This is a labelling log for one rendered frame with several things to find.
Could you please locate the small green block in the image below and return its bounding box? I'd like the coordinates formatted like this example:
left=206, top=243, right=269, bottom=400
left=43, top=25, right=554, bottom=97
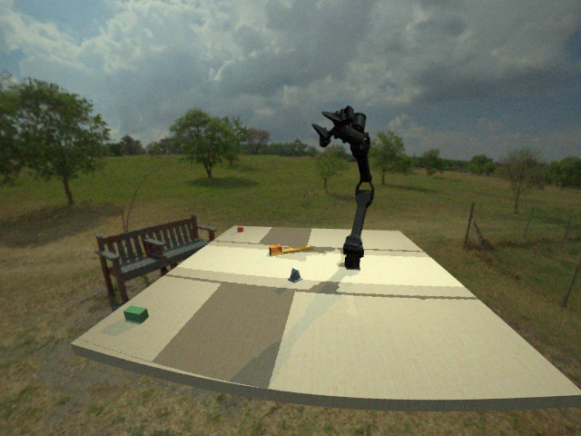
left=123, top=305, right=149, bottom=322

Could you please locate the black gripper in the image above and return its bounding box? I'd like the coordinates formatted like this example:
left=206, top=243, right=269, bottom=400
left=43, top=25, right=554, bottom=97
left=311, top=105, right=355, bottom=148

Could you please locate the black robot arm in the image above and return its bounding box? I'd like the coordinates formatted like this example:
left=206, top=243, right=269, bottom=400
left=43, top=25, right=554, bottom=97
left=343, top=113, right=374, bottom=271

